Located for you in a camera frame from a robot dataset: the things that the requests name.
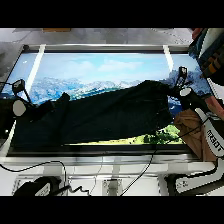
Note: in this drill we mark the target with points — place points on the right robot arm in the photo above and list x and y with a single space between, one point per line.
211 133

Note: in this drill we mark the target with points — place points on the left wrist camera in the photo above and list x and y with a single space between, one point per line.
18 86

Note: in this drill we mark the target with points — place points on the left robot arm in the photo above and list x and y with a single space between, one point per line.
19 107

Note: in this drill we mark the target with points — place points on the silver frame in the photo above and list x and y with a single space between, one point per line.
100 160

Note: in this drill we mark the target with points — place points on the brown garment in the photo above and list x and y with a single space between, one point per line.
190 130

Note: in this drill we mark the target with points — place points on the heap of clothes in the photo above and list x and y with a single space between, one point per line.
210 56

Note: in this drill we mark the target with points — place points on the black pants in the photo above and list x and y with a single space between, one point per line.
110 113

